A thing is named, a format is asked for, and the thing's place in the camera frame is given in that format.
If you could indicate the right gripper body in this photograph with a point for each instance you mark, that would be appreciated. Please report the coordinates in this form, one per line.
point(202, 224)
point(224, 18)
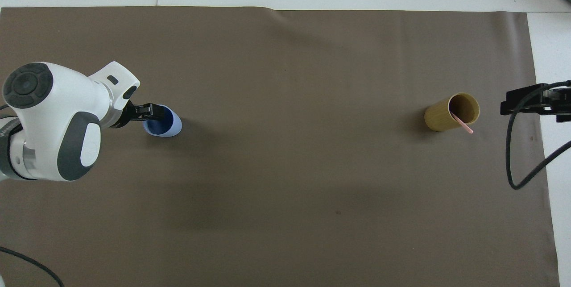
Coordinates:
point(560, 104)

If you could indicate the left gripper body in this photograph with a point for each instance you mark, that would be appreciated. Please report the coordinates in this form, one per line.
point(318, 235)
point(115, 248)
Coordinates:
point(123, 118)

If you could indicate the blue cup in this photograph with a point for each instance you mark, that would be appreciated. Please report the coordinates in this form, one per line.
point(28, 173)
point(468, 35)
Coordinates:
point(171, 127)

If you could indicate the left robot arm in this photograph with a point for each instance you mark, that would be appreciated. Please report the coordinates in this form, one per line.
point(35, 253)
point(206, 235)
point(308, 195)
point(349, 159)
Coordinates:
point(53, 113)

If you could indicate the tan cylindrical cup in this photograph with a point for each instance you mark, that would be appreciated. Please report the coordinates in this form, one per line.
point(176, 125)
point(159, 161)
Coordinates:
point(439, 117)

